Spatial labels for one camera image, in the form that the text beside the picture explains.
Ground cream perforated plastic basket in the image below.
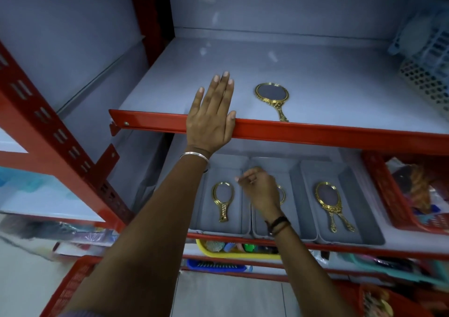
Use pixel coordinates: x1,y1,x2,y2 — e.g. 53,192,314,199
398,57,449,121

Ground red basket with floral clips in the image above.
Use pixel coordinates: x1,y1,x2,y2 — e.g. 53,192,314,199
333,280,435,317

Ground assorted hair accessories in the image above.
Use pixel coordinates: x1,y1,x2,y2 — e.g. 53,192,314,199
205,241,280,254

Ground teal plastic basket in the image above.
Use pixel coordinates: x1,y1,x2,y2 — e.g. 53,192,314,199
340,252,449,289

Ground grey plastic tray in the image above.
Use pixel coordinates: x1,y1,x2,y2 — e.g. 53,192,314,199
189,153,252,237
249,157,318,242
300,159,386,246

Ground golden braided hair piece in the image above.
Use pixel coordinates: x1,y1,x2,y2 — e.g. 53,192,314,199
408,166,432,214

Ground dark blue plastic basket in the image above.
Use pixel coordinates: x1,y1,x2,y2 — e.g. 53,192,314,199
186,259,253,274

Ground yellow plastic basket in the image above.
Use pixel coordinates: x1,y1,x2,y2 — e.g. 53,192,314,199
196,239,281,260

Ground red plastic basket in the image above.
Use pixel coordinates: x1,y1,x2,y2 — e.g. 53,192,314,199
362,151,449,236

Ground silver bangle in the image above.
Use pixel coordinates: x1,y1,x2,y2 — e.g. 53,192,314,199
179,151,210,173

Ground pale blue shelf board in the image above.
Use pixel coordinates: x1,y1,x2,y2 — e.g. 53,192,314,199
0,127,106,223

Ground person's right forearm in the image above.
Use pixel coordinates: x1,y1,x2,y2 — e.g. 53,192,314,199
268,222,357,317

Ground person's left forearm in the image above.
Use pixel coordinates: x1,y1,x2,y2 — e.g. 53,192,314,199
63,153,211,317

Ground person's right hand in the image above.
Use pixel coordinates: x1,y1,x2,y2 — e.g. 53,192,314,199
235,166,287,223

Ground brown wrist band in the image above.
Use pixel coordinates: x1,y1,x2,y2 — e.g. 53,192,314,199
270,222,292,238

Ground red slotted rack upright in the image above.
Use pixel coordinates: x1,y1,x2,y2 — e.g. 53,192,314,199
0,41,136,233

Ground light blue lattice basket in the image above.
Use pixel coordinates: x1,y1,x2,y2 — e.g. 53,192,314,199
387,0,449,86

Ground black wrist band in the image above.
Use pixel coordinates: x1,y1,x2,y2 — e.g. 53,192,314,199
265,216,290,237

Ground red basket with colourful packets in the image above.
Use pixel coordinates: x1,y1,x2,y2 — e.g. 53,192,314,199
40,255,102,317

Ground person's left hand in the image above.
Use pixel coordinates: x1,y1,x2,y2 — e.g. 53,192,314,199
185,71,237,155

